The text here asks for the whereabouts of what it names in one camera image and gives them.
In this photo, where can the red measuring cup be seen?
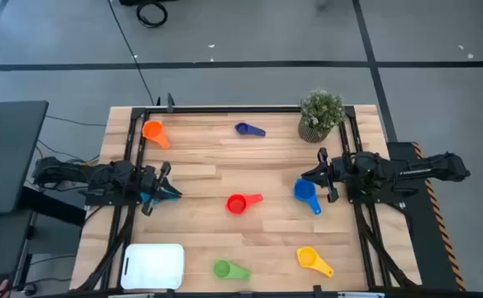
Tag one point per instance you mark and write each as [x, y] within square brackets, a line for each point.
[236, 204]

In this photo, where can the potted plant in striped pot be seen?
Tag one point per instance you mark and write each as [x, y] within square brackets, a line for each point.
[322, 109]

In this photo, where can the yellow measuring cup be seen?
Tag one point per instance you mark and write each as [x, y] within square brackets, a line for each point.
[307, 256]

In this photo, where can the teal measuring cup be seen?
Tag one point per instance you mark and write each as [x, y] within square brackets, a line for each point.
[145, 198]

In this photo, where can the dark grey desk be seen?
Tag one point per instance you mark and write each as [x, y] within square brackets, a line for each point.
[9, 157]

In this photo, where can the green measuring cup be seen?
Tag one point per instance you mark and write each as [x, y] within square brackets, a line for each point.
[222, 269]

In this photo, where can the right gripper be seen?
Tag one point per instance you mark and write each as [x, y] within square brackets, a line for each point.
[338, 171]

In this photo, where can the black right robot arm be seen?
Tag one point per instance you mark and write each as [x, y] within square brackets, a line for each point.
[423, 169]

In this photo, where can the black frame bracket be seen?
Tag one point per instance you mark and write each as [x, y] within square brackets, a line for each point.
[158, 101]
[170, 103]

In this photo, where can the orange measuring cup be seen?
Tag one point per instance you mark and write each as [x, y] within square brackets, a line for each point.
[152, 129]

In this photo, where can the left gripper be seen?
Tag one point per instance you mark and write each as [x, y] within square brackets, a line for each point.
[150, 182]

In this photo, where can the white plastic basket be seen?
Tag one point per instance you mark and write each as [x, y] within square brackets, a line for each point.
[154, 267]

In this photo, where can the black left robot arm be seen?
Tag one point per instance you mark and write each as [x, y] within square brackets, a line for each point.
[67, 171]

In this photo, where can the grey side table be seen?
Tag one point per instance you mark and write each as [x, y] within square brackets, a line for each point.
[1, 248]

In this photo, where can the small navy measuring cup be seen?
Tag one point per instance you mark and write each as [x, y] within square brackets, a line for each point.
[242, 128]

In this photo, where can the blue measuring cup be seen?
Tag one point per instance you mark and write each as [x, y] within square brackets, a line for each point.
[304, 190]

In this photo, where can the black equipment box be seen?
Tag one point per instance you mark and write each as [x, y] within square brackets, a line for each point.
[133, 2]

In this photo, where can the black hazard-striped floor mat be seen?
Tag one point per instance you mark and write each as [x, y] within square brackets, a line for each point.
[427, 232]

